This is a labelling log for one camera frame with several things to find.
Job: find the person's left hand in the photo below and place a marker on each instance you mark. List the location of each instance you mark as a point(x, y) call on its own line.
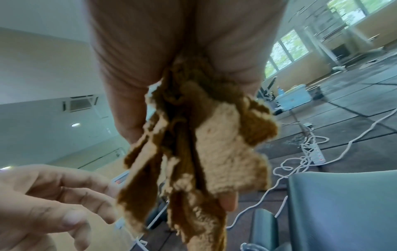
point(31, 208)

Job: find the person's right hand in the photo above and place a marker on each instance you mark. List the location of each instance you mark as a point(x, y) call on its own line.
point(186, 24)

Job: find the brown cleaning cloth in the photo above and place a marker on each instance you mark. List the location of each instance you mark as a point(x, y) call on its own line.
point(217, 147)

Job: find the ribbed black bench seat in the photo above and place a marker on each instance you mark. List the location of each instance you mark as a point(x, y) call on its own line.
point(341, 210)

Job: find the round lit ceiling light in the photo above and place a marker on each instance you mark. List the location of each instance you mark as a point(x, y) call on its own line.
point(75, 125)

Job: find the wide glass window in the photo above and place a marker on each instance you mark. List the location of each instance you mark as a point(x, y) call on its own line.
point(350, 9)
point(285, 49)

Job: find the white ceiling air vent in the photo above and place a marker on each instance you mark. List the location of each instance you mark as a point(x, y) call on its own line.
point(80, 104)

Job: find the translucent plastic storage box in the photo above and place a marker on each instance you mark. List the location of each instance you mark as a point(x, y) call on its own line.
point(293, 98)

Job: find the small metal bucket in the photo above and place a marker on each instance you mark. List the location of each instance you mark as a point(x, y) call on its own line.
point(316, 92)

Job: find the white power strip red switches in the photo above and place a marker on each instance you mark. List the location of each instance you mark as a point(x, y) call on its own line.
point(316, 153)

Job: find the black foam roller pad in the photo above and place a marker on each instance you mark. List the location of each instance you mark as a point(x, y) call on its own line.
point(263, 230)

